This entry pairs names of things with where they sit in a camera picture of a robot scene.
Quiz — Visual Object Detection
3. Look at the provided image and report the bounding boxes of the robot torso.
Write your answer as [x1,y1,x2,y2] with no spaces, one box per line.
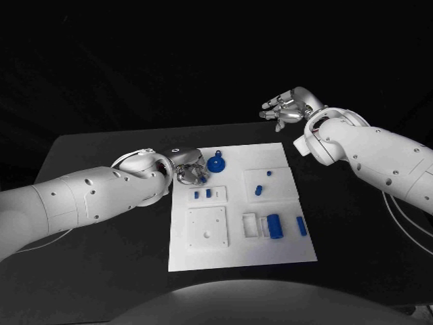
[106,279,423,325]

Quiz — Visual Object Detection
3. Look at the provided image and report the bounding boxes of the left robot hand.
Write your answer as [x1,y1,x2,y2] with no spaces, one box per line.
[162,147,210,187]

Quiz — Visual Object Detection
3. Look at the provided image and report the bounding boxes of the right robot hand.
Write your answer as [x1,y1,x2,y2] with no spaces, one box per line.
[259,86,328,132]

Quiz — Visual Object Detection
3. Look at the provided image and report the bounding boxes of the white task board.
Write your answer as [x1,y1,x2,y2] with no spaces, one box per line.
[168,142,320,272]

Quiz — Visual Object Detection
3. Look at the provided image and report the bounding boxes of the large blue cylinder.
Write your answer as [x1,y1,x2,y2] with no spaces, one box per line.
[266,213,285,240]

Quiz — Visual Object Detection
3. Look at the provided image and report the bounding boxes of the white cable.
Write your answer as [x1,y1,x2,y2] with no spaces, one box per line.
[389,194,433,248]
[17,228,74,253]
[382,190,433,263]

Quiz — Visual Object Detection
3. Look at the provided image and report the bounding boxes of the blue gear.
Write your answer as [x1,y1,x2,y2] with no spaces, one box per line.
[206,150,229,173]

